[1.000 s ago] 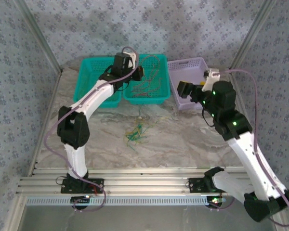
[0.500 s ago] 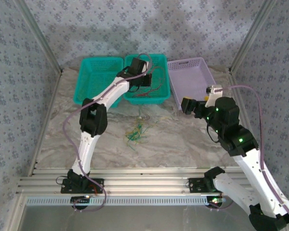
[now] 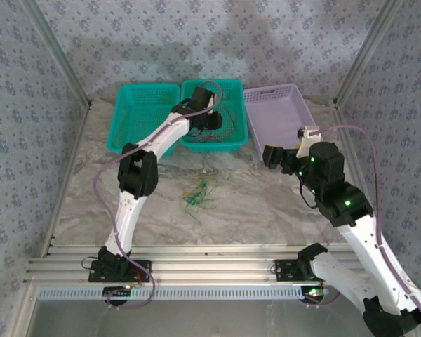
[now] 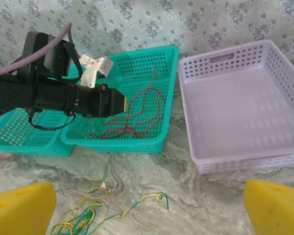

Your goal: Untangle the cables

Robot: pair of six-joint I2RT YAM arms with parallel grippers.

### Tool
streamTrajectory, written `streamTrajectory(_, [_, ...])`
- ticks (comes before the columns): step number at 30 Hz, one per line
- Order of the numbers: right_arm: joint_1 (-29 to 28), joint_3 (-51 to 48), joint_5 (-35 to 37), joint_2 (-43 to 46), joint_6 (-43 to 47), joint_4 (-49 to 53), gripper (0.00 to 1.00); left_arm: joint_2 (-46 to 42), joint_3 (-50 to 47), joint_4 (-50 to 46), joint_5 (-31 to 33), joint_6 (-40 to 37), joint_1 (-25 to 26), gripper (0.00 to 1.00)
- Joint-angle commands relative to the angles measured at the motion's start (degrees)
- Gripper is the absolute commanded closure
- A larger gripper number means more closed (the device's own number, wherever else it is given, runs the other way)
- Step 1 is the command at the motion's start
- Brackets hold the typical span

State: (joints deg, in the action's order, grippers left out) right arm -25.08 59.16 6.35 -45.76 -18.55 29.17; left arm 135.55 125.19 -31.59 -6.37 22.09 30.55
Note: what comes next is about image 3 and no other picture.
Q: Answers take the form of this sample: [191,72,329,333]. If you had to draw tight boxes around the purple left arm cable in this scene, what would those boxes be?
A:
[93,80,225,312]

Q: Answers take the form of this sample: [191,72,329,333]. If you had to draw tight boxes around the black controller board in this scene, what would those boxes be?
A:
[299,285,330,306]
[102,285,134,307]

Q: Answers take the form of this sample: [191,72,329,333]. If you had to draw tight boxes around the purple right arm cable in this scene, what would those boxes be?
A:
[307,124,421,327]

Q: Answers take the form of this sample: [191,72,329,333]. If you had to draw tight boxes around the green wire bundle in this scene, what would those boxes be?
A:
[180,168,232,219]

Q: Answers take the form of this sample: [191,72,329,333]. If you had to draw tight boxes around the lilac plastic basket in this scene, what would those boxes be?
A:
[243,83,319,159]

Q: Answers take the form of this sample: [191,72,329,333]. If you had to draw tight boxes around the marble pattern table cover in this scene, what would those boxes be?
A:
[52,87,369,246]

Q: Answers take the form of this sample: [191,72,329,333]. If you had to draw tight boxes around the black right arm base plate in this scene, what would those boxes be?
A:
[274,258,323,283]

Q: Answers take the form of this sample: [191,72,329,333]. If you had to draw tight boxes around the grey slotted cable duct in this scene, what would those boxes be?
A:
[36,286,326,301]

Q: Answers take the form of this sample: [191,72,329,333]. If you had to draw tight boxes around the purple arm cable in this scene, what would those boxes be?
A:
[307,124,421,327]
[93,80,225,312]

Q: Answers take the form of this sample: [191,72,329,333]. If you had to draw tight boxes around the aluminium frame post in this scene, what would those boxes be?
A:
[20,0,93,108]
[333,0,404,108]

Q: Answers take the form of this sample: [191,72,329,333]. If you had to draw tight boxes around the teal plastic basket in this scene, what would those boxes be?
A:
[178,78,250,154]
[107,83,182,157]

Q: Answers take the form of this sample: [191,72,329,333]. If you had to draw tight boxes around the red wire bundle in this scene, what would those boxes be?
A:
[186,107,242,145]

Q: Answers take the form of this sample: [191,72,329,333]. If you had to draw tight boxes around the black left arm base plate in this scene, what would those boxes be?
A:
[88,259,152,284]

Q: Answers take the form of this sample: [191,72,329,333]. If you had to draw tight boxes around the aluminium mounting rail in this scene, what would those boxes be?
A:
[22,244,406,286]

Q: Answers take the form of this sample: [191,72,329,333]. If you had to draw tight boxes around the aluminium side rail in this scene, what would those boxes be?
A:
[333,101,387,256]

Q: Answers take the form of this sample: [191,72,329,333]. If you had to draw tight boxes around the grey metal panel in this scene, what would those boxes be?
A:
[29,284,406,337]

